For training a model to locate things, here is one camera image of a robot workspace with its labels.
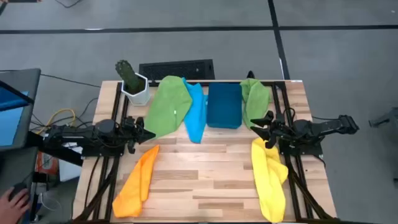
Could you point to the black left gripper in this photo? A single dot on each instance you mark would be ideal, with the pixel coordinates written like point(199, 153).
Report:
point(129, 132)

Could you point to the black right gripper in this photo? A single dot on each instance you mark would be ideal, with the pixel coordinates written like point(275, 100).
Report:
point(283, 129)

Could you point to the small green microfiber towel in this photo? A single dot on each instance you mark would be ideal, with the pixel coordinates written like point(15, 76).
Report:
point(256, 99)

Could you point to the yellow microfiber towel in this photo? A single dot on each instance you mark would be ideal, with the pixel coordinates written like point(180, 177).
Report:
point(269, 180)

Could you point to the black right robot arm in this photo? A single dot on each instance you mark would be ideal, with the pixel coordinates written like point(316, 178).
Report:
point(326, 126)

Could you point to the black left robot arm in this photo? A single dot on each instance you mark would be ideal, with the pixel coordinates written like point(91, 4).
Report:
point(77, 135)

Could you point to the large green microfiber towel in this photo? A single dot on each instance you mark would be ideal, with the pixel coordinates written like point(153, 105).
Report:
point(168, 105)

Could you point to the orange microfiber towel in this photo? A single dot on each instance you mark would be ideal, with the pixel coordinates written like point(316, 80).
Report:
point(136, 186)

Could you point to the light blue microfiber towel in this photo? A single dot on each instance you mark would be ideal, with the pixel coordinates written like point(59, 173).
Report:
point(196, 118)

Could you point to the white hexagonal plant pot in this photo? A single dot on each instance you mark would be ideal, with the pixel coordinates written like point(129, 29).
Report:
point(136, 99)

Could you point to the teal plastic bin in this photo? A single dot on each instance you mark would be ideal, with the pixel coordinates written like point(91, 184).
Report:
point(224, 105)

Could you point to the green cactus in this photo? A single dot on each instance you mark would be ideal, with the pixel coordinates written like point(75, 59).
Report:
point(128, 74)

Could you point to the white box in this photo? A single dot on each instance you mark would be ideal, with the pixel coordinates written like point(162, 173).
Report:
point(70, 171)

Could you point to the black metal beam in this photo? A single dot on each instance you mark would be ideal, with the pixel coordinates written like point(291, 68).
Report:
point(56, 153)

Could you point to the orange cardboard box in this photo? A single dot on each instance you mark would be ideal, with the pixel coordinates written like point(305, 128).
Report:
point(46, 165)

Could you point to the gray stand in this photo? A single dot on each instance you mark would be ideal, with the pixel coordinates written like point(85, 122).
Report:
point(385, 119)

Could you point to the computer monitor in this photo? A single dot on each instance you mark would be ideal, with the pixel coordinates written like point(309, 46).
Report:
point(15, 124)

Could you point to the gray side desk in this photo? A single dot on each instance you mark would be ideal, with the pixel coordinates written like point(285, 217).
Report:
point(17, 168)

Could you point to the black computer mouse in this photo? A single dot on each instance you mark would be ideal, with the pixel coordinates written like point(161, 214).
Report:
point(17, 188)

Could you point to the person's hand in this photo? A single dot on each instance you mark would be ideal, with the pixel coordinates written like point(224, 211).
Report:
point(12, 208)

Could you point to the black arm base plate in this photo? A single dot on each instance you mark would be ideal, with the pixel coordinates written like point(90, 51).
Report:
point(102, 152)
point(304, 149)

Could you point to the black aluminium table frame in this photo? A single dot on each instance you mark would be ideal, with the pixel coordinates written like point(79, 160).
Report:
point(107, 186)

